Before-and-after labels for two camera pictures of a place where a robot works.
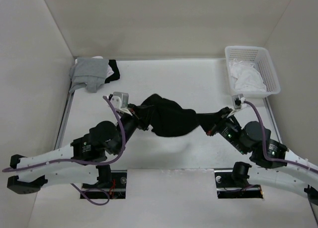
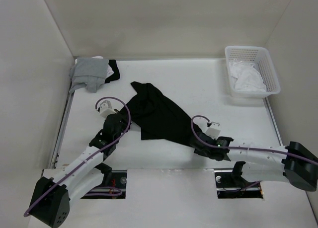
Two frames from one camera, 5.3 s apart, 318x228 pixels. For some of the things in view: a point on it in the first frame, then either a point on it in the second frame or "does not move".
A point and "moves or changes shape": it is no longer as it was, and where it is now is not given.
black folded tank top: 116,75 does not move
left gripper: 132,112 → 125,121
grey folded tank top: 91,72 does not move
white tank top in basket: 248,77 does not move
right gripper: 214,128 → 200,152
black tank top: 164,118 moves or changes shape
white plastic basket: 250,72 does not move
